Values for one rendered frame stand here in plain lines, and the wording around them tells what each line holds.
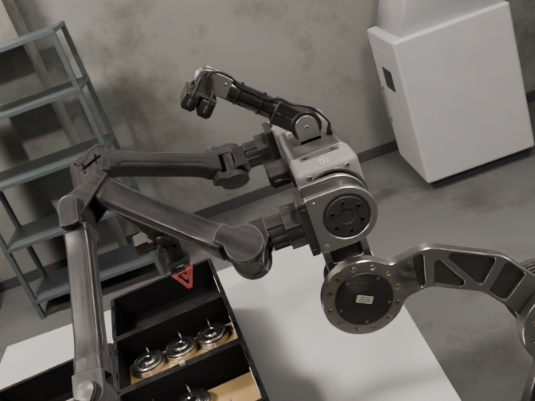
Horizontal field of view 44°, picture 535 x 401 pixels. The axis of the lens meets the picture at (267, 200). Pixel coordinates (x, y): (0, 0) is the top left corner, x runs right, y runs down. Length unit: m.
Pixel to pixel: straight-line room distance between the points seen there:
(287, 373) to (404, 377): 0.38
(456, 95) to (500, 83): 0.29
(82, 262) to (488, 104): 3.50
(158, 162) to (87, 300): 0.46
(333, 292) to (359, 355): 0.60
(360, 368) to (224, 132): 3.27
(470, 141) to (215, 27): 1.94
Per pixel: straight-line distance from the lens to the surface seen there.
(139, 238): 2.04
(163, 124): 5.08
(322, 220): 1.27
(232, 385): 2.02
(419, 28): 4.29
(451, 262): 1.63
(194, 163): 1.71
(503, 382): 3.00
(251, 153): 1.74
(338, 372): 2.12
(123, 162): 1.63
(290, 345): 2.30
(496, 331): 3.26
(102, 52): 5.00
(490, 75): 4.47
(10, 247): 4.79
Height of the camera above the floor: 2.01
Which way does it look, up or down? 23 degrees down
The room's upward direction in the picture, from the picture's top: 20 degrees counter-clockwise
